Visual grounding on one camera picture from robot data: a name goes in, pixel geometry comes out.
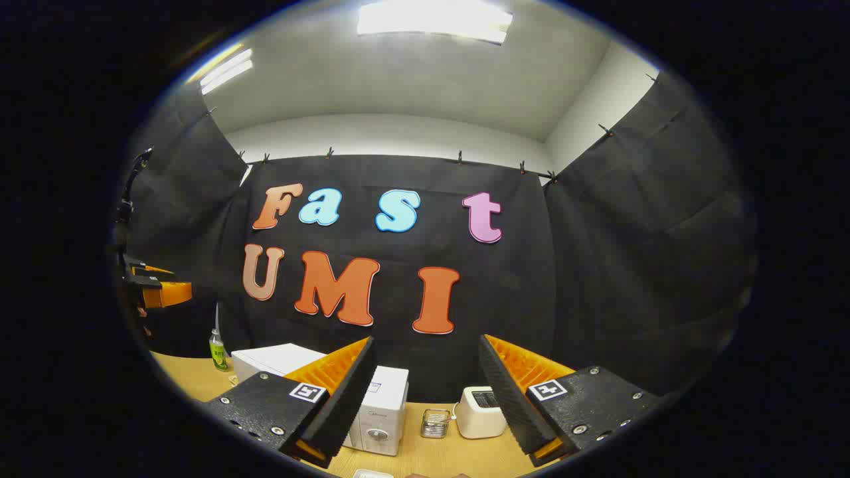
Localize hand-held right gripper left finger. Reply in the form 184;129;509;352
201;336;378;469

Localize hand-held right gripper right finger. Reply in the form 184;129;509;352
478;334;665;467

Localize white microwave oven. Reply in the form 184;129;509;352
230;343;410;457

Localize white toaster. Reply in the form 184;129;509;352
456;386;509;439

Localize rectangular ceiling light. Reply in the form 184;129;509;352
357;0;513;45
187;45;254;96

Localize metal wire holder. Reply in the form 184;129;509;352
420;408;452;439

